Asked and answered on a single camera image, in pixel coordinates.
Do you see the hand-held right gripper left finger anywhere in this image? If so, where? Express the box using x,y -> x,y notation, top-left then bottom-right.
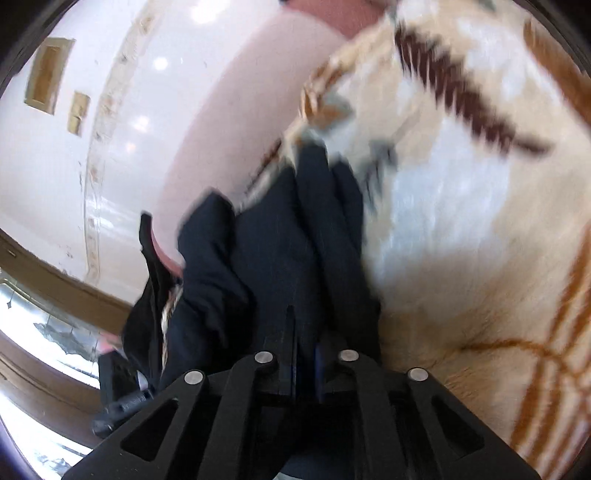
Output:
62,305 -> 297,480

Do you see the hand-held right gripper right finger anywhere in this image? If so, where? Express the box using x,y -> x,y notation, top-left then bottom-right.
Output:
314,331 -> 542,480

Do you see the navy zip jacket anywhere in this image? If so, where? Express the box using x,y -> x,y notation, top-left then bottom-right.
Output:
159,144 -> 385,400

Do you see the black garment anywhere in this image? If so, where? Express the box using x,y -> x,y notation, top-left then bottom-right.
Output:
121,211 -> 186,381

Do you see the leaf print blanket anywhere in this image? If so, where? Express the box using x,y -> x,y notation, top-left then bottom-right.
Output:
240,0 -> 591,480

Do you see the small tan rectangular panel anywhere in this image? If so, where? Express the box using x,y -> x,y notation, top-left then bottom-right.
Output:
67,91 -> 92,137

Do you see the large tan rectangular panel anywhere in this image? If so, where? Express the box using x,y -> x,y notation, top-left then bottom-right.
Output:
24,37 -> 75,115

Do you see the wooden door frame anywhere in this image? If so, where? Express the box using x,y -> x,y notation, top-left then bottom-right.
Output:
0,230 -> 136,423

